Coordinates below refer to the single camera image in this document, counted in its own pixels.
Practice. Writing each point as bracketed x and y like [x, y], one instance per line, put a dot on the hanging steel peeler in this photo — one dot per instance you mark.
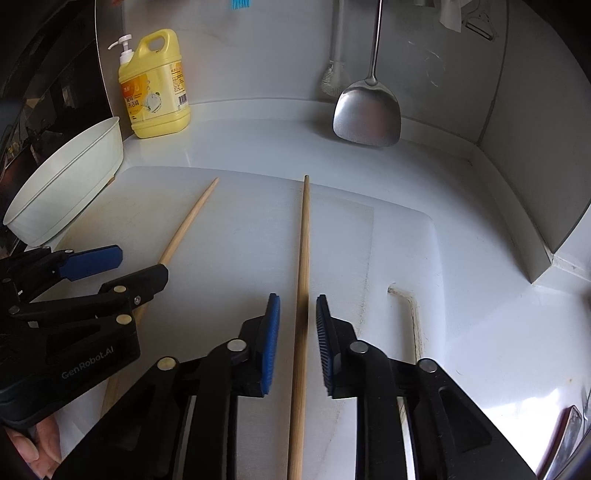
[480, 23]

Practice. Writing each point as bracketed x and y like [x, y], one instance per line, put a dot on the white bottle brush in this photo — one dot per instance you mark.
[333, 80]

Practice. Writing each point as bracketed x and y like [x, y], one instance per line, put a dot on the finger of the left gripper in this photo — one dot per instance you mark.
[130, 293]
[51, 267]

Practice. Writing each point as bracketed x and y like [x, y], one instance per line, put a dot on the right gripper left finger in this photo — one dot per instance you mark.
[243, 366]

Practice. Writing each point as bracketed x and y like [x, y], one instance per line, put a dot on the left human hand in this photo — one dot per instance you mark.
[43, 453]

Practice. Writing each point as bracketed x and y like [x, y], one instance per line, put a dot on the hanging white rag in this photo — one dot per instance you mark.
[451, 14]

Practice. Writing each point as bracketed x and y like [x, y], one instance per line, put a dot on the steel spatula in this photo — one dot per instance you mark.
[367, 112]

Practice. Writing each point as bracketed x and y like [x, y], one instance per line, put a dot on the yellow dish soap bottle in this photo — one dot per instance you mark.
[152, 84]

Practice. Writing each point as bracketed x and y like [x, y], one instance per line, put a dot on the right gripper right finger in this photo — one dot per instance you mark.
[353, 368]

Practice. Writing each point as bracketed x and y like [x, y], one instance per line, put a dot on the wooden chopstick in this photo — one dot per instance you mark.
[110, 394]
[295, 461]

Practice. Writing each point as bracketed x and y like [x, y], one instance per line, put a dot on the white round bowl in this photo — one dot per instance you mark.
[66, 183]

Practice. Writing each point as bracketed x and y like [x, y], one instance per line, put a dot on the smartphone at edge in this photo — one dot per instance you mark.
[563, 443]

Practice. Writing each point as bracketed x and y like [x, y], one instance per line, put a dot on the blue silicone brush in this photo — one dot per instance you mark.
[239, 4]

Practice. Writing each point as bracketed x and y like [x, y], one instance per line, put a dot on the white cutting board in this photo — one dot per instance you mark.
[378, 263]

